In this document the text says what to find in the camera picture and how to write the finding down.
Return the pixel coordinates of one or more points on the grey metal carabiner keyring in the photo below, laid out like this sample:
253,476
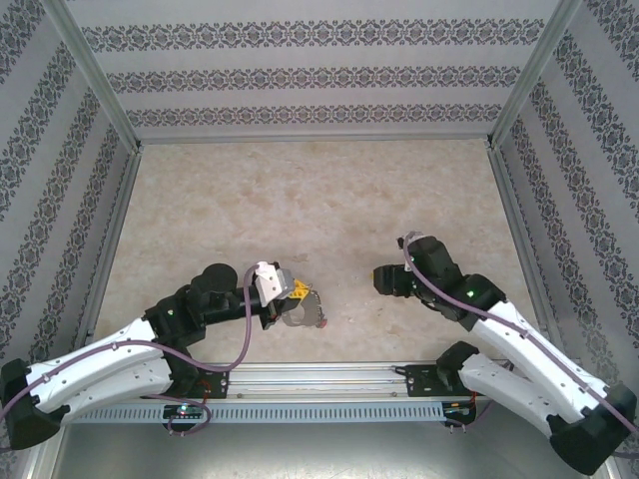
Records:
312,309

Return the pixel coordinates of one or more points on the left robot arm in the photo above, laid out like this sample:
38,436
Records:
100,359

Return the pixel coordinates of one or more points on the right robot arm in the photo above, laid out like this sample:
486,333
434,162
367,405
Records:
524,349

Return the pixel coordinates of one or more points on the left controller board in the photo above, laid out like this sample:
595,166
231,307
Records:
185,410

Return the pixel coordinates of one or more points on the controller board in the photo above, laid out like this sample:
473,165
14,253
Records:
185,410
456,409

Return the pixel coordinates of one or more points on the right controller board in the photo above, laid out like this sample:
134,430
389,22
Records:
456,409

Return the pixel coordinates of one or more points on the grey metal tray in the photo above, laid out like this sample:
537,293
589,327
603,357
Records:
319,449

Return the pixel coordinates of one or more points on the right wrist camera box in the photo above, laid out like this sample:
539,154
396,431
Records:
402,242

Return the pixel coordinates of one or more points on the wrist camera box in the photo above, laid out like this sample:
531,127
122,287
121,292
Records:
267,284
402,242

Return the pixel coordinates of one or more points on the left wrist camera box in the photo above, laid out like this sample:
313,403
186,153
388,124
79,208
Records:
267,284

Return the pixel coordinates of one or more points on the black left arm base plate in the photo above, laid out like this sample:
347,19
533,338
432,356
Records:
219,384

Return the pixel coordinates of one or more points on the aluminium mounting rail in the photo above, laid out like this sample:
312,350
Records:
319,381

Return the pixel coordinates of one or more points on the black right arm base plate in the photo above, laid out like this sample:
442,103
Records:
419,383

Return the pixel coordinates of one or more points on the aluminium frame post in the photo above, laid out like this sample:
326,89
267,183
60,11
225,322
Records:
95,75
536,70

